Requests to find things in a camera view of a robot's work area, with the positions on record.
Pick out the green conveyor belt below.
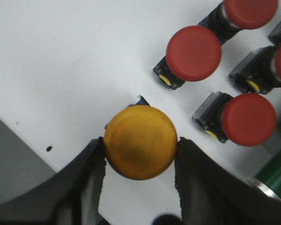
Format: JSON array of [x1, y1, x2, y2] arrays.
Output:
[[255, 152, 281, 198]]

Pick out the red push button right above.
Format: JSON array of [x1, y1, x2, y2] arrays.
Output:
[[228, 44, 281, 95]]

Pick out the red push button top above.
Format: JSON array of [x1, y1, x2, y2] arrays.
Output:
[[198, 0, 279, 45]]

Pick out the yellow mushroom push button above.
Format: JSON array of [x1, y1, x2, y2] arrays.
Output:
[[103, 95, 177, 180]]

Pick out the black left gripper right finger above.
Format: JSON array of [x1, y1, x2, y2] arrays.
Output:
[[175, 137, 281, 225]]

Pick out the metal conveyor end plate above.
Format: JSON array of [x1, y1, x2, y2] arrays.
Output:
[[247, 177, 281, 202]]

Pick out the red push button lower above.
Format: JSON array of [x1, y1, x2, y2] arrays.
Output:
[[192, 91, 277, 146]]

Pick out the red push button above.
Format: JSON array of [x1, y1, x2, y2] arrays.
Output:
[[198, 0, 279, 45], [192, 91, 277, 146], [228, 44, 281, 95], [153, 25, 222, 90]]

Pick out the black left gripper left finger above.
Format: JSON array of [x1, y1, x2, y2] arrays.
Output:
[[0, 137, 106, 225]]

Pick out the red push button centre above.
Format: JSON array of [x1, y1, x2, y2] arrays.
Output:
[[153, 25, 222, 90]]

